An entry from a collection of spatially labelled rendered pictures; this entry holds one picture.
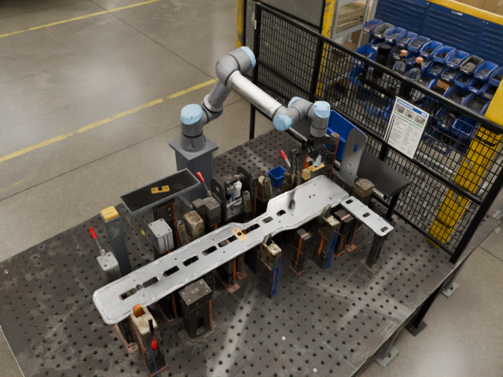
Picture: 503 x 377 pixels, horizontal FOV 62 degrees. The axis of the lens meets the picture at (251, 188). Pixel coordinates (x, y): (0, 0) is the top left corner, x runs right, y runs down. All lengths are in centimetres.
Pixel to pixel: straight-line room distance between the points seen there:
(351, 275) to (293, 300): 36
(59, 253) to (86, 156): 191
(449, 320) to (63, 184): 326
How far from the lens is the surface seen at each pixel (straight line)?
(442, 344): 318
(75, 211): 378
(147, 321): 176
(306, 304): 222
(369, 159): 258
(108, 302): 191
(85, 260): 247
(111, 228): 204
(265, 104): 189
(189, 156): 235
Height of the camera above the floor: 256
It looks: 43 degrees down
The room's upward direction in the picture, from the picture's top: 3 degrees clockwise
